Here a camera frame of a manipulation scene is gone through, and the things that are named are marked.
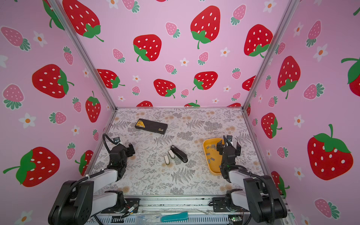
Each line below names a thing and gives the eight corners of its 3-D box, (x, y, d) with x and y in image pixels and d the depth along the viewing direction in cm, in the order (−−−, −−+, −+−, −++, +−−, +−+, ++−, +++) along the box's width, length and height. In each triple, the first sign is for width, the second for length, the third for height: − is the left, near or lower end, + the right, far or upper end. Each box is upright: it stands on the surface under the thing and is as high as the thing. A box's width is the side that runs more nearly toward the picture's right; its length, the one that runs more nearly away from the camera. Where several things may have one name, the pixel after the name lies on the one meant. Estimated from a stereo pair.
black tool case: (134, 128, 110) (133, 126, 108) (140, 119, 116) (139, 117, 114) (165, 135, 106) (164, 133, 104) (169, 126, 111) (168, 124, 109)
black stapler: (170, 150, 98) (169, 146, 94) (174, 146, 100) (173, 142, 96) (185, 163, 91) (185, 160, 87) (189, 159, 93) (189, 156, 89)
